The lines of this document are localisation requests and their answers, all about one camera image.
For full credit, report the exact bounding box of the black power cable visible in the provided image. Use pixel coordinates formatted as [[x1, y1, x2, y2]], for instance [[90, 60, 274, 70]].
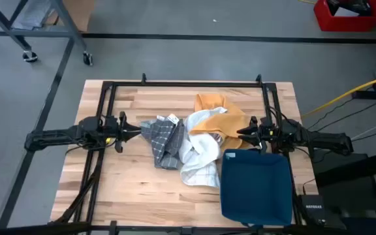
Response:
[[315, 129, 376, 149], [306, 100, 376, 131]]

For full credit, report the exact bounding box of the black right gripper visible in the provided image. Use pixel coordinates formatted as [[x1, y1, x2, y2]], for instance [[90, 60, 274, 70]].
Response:
[[236, 116, 276, 155]]

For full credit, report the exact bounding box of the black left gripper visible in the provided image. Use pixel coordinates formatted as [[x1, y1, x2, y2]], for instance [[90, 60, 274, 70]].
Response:
[[102, 111, 142, 153]]

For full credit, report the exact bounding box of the grey checked towel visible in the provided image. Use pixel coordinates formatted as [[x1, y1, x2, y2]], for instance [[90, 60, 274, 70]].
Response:
[[139, 113, 186, 171]]

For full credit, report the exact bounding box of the black Netgear network switch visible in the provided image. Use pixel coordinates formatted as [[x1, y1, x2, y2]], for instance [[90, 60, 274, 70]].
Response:
[[300, 194, 326, 225]]

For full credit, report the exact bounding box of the black electronic device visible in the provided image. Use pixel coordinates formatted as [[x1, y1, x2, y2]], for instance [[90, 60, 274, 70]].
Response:
[[325, 0, 374, 16]]

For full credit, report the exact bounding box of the orange towel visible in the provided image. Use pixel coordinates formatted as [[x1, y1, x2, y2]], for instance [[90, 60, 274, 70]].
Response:
[[189, 93, 253, 153]]

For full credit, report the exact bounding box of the brown cardboard box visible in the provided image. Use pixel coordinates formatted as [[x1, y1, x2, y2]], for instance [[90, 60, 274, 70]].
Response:
[[44, 0, 95, 33]]

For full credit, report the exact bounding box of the blue fabric bin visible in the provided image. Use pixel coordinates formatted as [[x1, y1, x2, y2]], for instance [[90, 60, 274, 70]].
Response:
[[219, 148, 294, 227]]

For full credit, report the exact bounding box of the white striped towel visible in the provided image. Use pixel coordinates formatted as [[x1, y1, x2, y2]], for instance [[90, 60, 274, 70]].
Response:
[[178, 106, 228, 189]]

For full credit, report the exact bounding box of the grey metal wheeled cart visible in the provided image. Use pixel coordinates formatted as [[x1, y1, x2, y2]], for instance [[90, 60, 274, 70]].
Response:
[[0, 0, 94, 67]]

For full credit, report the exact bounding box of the black side table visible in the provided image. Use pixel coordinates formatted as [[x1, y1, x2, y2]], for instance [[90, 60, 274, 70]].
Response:
[[311, 68, 376, 235]]

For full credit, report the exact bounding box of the grey plastic bag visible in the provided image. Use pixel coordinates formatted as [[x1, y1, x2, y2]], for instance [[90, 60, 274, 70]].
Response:
[[11, 0, 57, 31]]

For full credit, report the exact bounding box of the yellow cable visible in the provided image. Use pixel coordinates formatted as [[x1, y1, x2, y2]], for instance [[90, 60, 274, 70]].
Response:
[[300, 72, 376, 119]]

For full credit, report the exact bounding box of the red plastic bin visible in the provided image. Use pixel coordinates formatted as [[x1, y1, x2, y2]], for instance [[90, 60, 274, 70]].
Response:
[[313, 0, 376, 33]]

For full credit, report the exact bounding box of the black metal table frame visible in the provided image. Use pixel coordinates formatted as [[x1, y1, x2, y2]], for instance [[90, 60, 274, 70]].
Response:
[[47, 72, 306, 235]]

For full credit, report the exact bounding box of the white cable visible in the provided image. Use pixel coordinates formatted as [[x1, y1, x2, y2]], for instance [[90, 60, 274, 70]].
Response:
[[350, 121, 376, 140]]

